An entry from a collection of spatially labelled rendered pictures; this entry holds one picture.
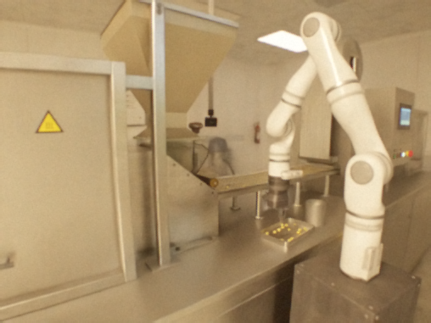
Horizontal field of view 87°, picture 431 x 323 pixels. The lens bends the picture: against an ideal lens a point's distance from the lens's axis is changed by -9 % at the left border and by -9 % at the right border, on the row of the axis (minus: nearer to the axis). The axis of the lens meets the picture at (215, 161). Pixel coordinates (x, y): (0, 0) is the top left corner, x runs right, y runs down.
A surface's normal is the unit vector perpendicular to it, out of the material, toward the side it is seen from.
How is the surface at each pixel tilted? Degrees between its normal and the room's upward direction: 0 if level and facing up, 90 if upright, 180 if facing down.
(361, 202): 91
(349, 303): 90
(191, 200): 90
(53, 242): 90
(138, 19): 114
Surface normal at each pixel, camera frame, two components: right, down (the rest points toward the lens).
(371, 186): -0.61, 0.18
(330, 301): -0.88, 0.07
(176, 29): 0.53, 0.51
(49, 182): 0.58, 0.12
